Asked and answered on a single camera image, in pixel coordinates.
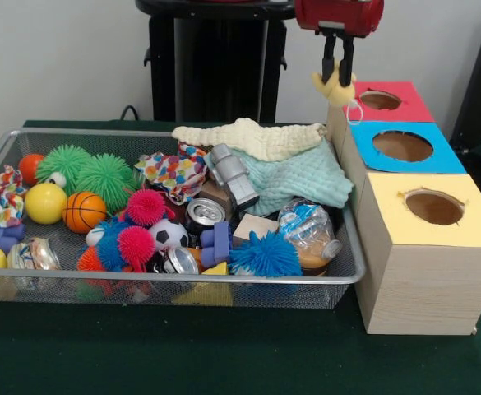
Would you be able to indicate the pale yellow plush toy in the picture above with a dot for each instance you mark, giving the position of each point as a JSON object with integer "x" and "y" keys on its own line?
{"x": 339, "y": 92}

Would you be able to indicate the wooden box with three holes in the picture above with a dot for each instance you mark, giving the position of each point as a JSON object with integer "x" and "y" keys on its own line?
{"x": 429, "y": 288}

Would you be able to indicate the crushed clear plastic bottle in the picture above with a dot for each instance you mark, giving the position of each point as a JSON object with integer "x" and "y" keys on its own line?
{"x": 302, "y": 222}

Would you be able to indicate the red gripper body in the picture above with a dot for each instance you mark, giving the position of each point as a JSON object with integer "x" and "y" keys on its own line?
{"x": 339, "y": 14}

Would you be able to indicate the mint green waffle cloth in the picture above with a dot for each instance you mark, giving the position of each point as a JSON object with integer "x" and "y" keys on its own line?
{"x": 302, "y": 177}

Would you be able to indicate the cream waffle cloth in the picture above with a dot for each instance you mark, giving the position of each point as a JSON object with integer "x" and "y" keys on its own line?
{"x": 265, "y": 138}

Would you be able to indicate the yellow smooth ball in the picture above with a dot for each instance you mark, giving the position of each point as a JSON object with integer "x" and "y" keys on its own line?
{"x": 45, "y": 203}

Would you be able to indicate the blue spiky rubber ball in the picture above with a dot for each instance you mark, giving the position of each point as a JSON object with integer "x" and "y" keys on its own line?
{"x": 266, "y": 255}

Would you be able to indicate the white cloth with colourful dots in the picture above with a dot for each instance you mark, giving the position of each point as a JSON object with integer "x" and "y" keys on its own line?
{"x": 170, "y": 173}

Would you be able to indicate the small orange basketball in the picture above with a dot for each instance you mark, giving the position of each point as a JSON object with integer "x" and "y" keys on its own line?
{"x": 84, "y": 212}

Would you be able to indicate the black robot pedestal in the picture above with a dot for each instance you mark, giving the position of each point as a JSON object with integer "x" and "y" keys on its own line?
{"x": 223, "y": 61}

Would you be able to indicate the silver toy robot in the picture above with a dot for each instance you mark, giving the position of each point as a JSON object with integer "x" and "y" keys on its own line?
{"x": 232, "y": 173}

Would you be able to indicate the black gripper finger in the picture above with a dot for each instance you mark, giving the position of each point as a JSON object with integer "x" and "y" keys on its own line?
{"x": 329, "y": 57}
{"x": 346, "y": 61}

